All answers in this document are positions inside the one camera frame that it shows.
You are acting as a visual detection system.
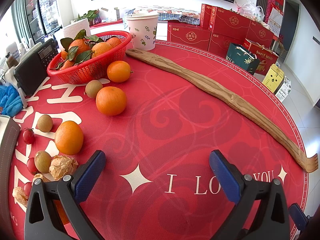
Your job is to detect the red cherry tomato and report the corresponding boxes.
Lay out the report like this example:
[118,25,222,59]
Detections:
[27,158,39,175]
[22,128,35,145]
[23,182,32,197]

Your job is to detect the large husked physalis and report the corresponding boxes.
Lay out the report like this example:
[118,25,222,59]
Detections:
[49,155,78,180]

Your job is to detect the brown kiwi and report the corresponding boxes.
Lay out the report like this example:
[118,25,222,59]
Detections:
[37,114,53,133]
[34,151,52,173]

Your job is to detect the large orange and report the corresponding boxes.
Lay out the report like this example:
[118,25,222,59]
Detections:
[54,121,84,155]

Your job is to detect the small husked physalis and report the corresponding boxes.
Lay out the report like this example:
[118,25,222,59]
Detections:
[32,173,50,184]

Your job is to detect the long wooden back scratcher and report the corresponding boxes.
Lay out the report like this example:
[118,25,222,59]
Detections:
[126,48,319,173]

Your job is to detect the grey gift box tray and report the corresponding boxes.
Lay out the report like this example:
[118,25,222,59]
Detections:
[1,115,21,239]

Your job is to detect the red round tablecloth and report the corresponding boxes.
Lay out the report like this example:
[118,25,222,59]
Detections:
[8,39,309,240]

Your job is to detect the blue rubber gloves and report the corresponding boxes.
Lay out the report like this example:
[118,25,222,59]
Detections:
[0,85,23,117]

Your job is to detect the yellow carton box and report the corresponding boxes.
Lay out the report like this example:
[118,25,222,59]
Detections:
[262,64,285,93]

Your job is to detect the kiwi beside basket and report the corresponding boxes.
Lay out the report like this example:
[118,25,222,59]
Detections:
[85,80,103,99]

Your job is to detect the black portable radio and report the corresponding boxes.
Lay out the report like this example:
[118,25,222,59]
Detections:
[14,38,58,96]

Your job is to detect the red sweet gift bag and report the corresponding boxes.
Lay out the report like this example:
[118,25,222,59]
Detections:
[243,39,279,75]

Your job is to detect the dark green gift bag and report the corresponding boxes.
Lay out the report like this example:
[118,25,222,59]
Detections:
[226,43,260,75]

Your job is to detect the red plastic fruit basket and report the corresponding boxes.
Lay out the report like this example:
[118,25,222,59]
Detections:
[47,30,132,85]

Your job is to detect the orange beside basket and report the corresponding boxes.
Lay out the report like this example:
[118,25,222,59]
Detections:
[107,61,133,83]

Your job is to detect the oranges with leaves in basket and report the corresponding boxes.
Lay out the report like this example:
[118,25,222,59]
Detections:
[50,29,122,71]

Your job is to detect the red gift box stack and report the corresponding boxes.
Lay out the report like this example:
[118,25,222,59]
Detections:
[167,4,274,57]

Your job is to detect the white paper towel roll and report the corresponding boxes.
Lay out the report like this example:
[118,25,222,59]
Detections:
[54,18,91,50]

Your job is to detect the glass display cabinet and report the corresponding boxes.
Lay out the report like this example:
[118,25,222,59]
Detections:
[11,0,62,43]

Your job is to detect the potted green plant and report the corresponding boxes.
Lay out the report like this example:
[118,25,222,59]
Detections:
[73,9,102,27]

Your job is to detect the floral paper cup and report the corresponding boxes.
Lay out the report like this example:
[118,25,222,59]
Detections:
[126,11,158,51]

